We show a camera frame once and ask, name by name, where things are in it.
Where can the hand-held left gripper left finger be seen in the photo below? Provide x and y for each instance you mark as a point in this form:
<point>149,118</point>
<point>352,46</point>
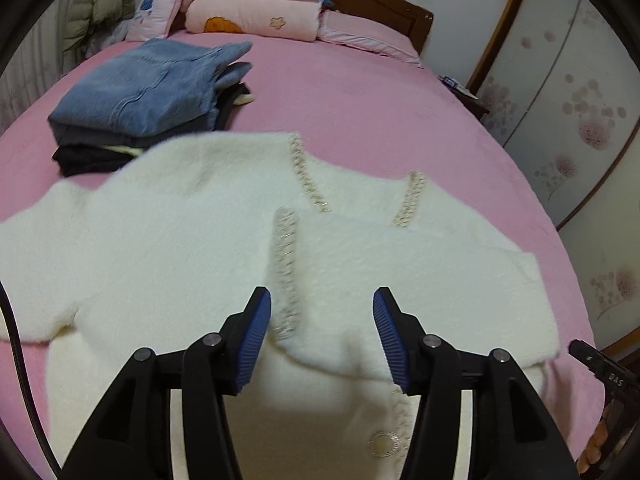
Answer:
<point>252,340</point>

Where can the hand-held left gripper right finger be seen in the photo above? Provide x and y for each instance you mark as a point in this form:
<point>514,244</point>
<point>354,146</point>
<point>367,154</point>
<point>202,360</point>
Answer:
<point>390,340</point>

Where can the white fluffy cardigan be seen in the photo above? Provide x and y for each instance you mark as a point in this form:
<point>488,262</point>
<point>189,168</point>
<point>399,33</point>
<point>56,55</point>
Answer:
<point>200,220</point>

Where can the person's right hand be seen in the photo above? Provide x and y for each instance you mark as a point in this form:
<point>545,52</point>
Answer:
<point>595,442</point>

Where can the pink bed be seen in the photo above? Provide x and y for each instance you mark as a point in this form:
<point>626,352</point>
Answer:
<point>350,110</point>

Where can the folded black garment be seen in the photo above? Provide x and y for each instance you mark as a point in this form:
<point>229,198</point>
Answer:
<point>85,160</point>

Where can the dark wooden nightstand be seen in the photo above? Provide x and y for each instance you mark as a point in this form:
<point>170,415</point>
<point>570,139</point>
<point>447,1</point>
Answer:
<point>472,105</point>

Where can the blue white small box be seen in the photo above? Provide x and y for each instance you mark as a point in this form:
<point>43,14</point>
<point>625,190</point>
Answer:
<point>449,81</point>

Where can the folded blue jeans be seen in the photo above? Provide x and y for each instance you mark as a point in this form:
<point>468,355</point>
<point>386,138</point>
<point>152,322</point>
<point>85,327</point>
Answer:
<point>140,90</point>

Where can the floral wardrobe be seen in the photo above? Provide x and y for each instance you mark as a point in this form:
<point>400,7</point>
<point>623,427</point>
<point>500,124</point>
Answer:
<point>565,85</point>

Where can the plain pink pillow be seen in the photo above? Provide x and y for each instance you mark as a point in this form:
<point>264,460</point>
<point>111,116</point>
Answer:
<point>365,35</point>

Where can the wooden headboard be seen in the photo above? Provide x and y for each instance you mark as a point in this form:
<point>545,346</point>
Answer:
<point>380,7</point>

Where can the pink pillow with blue print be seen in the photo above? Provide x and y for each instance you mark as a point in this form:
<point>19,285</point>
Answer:
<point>157,7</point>

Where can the beige puffer jacket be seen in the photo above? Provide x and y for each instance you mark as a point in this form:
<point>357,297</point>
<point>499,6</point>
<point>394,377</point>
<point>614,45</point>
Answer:
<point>95,5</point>

